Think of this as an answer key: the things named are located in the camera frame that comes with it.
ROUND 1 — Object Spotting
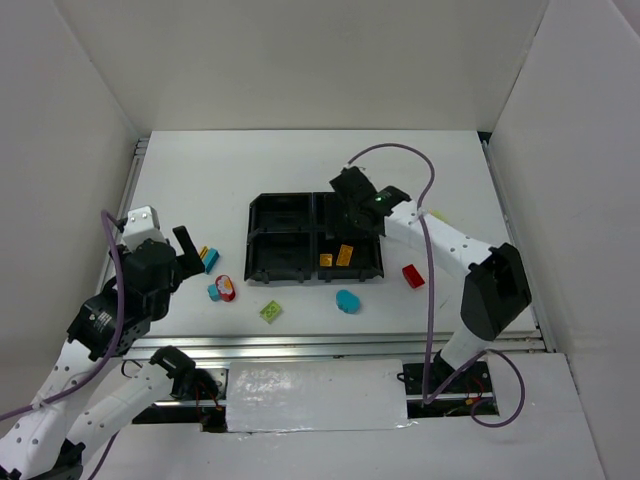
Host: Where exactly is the red flower lego brick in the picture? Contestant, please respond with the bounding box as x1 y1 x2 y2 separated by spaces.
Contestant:
215 274 236 302

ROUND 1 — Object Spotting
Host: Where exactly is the teal rounded lego brick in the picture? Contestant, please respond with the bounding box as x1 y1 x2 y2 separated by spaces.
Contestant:
335 289 361 315

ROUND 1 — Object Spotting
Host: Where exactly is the lime green lego plate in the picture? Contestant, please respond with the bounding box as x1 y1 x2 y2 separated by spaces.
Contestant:
259 300 282 324

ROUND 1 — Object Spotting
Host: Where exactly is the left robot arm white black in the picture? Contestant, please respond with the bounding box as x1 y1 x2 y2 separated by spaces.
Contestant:
1 226 219 479

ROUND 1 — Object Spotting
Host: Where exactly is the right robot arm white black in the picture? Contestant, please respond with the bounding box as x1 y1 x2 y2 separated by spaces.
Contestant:
330 167 532 383

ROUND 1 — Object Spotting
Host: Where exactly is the orange flat lego plate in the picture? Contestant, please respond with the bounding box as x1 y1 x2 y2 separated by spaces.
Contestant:
336 244 354 267

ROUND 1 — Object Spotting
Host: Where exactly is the small orange lego tile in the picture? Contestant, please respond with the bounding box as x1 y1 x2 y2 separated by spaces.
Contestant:
319 253 333 268

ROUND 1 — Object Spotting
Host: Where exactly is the black four compartment tray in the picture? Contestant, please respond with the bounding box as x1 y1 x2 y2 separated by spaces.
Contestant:
244 192 384 284

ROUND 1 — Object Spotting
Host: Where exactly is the white foil covered board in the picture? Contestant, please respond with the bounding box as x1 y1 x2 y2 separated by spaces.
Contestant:
226 359 408 433

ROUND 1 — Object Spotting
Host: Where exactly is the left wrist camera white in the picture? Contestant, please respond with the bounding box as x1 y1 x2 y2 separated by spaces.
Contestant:
122 205 165 252

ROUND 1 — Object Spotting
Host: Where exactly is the aluminium frame rail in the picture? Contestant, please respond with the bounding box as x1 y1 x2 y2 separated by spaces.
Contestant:
124 332 551 361

